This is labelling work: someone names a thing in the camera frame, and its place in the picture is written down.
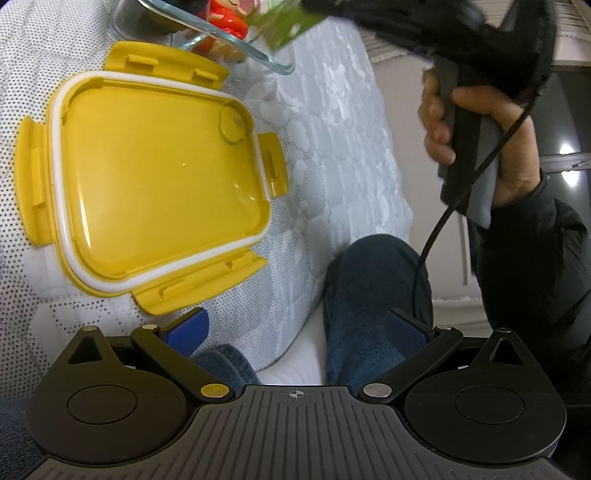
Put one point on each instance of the right leg blue jeans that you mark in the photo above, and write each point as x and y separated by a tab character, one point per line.
363	283

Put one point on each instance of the yellow container lid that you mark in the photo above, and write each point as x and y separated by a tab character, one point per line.
148	179

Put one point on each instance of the clear glass container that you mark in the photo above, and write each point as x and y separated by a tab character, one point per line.
183	24

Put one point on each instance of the person's right hand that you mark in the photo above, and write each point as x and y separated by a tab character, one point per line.
519	171

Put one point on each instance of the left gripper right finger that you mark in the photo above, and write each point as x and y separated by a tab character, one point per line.
407	334

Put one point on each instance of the red cartoon figure toy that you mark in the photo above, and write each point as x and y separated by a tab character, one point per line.
229	17

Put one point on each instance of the leg blue jeans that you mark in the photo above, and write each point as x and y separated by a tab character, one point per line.
227	364
363	283

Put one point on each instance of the black sleeve right forearm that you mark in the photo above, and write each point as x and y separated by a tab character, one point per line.
533	269

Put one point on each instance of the left leg blue jeans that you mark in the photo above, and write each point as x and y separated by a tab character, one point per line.
227	364

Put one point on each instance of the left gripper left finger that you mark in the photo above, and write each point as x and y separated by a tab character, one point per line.
187	332

